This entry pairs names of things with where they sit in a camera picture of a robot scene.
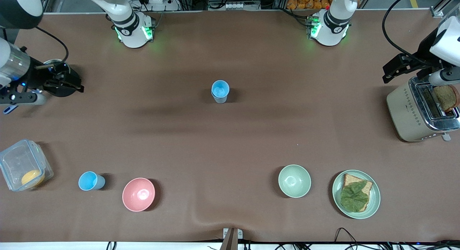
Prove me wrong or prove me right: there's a brown toast slice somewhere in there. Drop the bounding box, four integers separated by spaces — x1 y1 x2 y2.
433 85 460 113

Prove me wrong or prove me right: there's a metal table edge bracket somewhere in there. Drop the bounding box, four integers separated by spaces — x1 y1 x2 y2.
220 227 243 250

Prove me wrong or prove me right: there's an orange round food piece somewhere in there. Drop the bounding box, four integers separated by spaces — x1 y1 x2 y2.
21 170 46 188

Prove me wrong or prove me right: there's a clear plastic food container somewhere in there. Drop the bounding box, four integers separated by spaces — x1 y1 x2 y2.
0 139 54 192

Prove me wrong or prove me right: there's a black pot with blue handle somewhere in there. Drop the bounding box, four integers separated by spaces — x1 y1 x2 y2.
3 59 82 115

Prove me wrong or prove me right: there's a black looped floor cable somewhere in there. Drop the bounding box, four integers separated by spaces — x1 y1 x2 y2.
334 227 358 244

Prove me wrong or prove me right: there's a beige and chrome toaster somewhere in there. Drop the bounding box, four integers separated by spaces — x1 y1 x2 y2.
386 76 460 143

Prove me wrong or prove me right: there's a pale green plate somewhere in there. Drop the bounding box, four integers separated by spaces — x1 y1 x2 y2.
332 169 381 220

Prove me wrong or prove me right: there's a blue plastic cup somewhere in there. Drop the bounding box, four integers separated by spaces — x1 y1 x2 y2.
78 171 106 191
211 80 230 98

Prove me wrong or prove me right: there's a green lettuce leaf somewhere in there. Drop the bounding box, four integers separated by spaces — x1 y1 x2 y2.
340 181 370 213

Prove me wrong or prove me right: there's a pale green bowl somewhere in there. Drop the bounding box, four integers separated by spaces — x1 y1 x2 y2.
278 164 312 199

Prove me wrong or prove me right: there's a pink bowl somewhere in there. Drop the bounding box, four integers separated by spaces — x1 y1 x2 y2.
122 177 156 212

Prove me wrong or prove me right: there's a glass pot lid blue knob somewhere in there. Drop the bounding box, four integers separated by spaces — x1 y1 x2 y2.
46 59 70 72

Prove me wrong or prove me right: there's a brown bread slice with lettuce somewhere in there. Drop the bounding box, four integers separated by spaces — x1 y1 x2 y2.
341 173 374 212

